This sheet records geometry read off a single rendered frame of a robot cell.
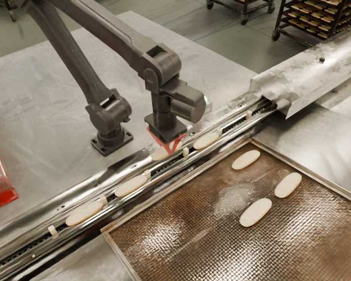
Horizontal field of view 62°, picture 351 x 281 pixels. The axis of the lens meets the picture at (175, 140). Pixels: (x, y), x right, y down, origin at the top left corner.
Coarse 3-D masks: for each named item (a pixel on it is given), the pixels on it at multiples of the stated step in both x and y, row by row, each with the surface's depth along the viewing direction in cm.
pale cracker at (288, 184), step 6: (294, 174) 75; (282, 180) 74; (288, 180) 73; (294, 180) 73; (300, 180) 74; (282, 186) 72; (288, 186) 72; (294, 186) 72; (276, 192) 71; (282, 192) 71; (288, 192) 71
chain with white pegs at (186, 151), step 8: (248, 112) 100; (256, 112) 105; (184, 152) 89; (176, 160) 90; (160, 168) 87; (104, 200) 77; (56, 232) 72; (40, 240) 72; (16, 256) 69; (0, 264) 68
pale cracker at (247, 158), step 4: (248, 152) 83; (252, 152) 83; (256, 152) 83; (244, 156) 82; (248, 156) 82; (252, 156) 82; (256, 156) 82; (236, 160) 81; (240, 160) 81; (244, 160) 81; (248, 160) 81; (252, 160) 81; (232, 164) 81; (236, 164) 80; (240, 164) 80; (244, 164) 80; (248, 164) 80; (236, 168) 79; (240, 168) 79
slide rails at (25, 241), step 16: (224, 128) 98; (192, 144) 93; (160, 160) 88; (112, 192) 80; (48, 224) 74; (80, 224) 74; (32, 240) 71; (48, 240) 71; (0, 256) 68; (0, 272) 66
